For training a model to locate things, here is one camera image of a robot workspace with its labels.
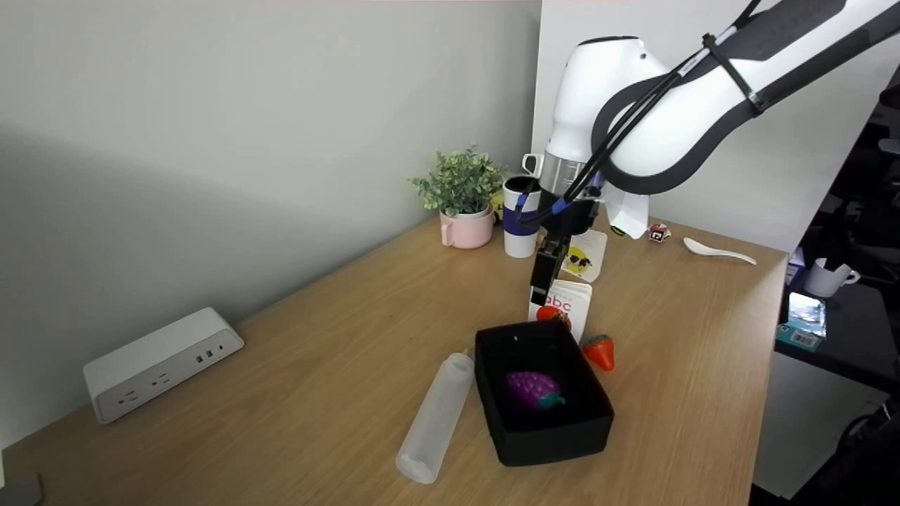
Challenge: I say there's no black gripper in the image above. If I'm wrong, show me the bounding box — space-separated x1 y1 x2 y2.
528 193 603 303

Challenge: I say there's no purple grape toy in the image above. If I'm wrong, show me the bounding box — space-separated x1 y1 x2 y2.
501 369 569 414

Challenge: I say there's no black fabric box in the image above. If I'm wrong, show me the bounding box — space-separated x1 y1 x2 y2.
473 317 615 470

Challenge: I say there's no white book with yellow picture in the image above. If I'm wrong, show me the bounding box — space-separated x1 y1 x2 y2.
563 228 613 284

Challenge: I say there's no red strawberry toy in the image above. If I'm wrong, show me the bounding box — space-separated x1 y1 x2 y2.
583 334 618 373

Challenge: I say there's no white power strip box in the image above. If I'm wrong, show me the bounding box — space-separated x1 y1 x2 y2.
81 303 248 426

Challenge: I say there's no white cup with blue sleeve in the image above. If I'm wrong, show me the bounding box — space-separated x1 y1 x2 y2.
501 175 549 261

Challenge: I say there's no white tag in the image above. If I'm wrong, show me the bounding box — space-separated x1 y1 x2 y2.
603 180 655 242

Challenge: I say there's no green plant in pink pot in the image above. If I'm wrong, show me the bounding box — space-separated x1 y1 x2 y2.
411 147 507 252

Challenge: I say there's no white ceramic spoon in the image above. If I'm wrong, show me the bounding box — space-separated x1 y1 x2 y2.
681 237 760 269

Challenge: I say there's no translucent squeeze bottle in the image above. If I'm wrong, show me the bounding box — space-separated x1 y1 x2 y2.
393 348 479 488

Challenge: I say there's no teal and black package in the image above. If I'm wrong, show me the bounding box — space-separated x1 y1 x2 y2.
776 287 832 358

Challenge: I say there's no white mug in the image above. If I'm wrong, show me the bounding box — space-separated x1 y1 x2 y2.
801 256 864 301

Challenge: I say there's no black side table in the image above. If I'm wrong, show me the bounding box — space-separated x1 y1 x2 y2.
774 279 900 394

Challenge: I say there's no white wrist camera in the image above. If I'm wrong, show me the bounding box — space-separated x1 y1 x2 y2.
518 148 549 180

